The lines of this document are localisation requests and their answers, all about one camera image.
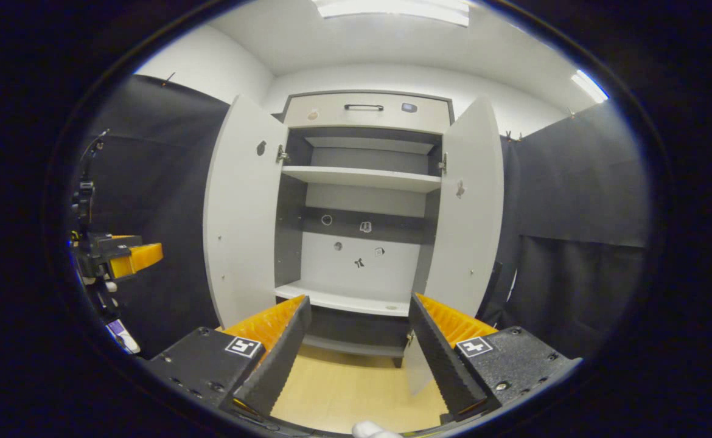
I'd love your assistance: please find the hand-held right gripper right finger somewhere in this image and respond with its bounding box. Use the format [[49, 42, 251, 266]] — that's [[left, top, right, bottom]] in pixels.
[[408, 293, 582, 423]]

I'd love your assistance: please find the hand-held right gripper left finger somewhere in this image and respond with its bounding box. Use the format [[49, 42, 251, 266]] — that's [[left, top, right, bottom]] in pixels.
[[143, 294, 313, 422]]

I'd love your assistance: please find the grey double-door shoe cabinet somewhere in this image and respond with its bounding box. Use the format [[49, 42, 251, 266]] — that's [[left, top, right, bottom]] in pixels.
[[202, 89, 506, 397]]

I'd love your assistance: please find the grey cabinet door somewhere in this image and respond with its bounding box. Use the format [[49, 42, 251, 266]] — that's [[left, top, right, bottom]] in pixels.
[[202, 94, 289, 330], [403, 96, 506, 397]]

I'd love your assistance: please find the white low cabinet shelf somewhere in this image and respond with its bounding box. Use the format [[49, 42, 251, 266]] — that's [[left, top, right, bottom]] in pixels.
[[274, 280, 412, 318]]

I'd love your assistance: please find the white high cabinet shelf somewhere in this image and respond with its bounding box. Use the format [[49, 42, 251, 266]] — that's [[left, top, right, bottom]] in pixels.
[[281, 165, 442, 194]]

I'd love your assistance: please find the grey cabinet drawer front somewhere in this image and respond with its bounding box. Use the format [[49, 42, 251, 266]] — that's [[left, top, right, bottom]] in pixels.
[[282, 92, 455, 135]]

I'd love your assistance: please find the white purple box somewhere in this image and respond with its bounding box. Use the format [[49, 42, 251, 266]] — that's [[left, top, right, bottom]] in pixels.
[[105, 319, 141, 355]]

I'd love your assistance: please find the black backdrop cloth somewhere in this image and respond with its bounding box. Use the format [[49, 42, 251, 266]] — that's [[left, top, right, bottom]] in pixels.
[[67, 74, 652, 360]]

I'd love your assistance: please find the small ceiling light panel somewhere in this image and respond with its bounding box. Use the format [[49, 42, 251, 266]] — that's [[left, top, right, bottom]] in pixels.
[[570, 69, 610, 103]]

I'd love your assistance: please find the large ceiling light panel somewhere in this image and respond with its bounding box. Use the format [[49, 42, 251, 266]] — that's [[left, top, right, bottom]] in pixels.
[[312, 0, 472, 29]]

